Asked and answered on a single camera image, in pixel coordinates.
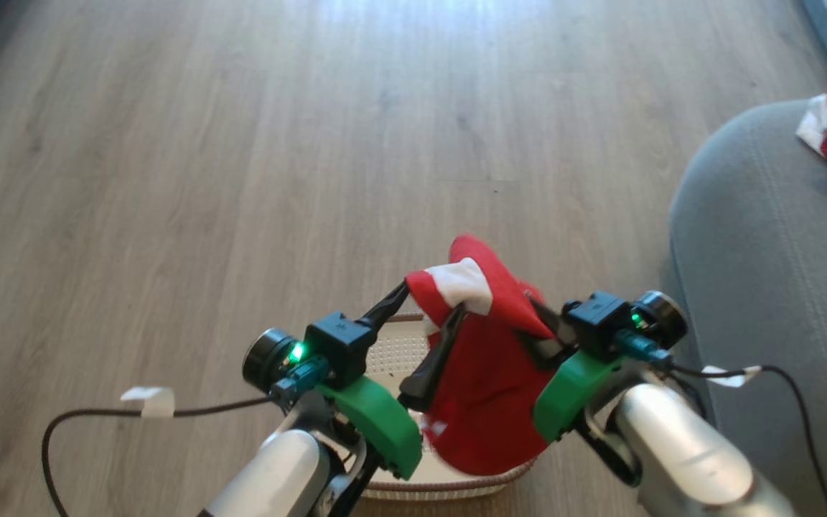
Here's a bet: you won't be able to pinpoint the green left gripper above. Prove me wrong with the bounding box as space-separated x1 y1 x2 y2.
317 281 468 480

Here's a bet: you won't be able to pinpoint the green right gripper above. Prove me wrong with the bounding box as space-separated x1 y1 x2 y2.
521 291 622 442

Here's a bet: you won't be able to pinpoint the red shorts with white stripes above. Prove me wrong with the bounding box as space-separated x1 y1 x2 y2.
405 233 565 476

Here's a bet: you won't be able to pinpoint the grey fabric sofa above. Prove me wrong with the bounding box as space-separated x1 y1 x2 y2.
668 99 827 517

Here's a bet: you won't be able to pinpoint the white woven laundry basket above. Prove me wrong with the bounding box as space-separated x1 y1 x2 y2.
363 312 551 501

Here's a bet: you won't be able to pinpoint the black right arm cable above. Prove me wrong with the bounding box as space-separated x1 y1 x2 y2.
615 329 827 517

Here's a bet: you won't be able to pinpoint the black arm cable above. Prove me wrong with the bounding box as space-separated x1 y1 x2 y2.
42 357 330 517
615 329 827 517

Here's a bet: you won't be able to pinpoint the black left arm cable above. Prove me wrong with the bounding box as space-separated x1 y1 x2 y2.
42 357 330 517

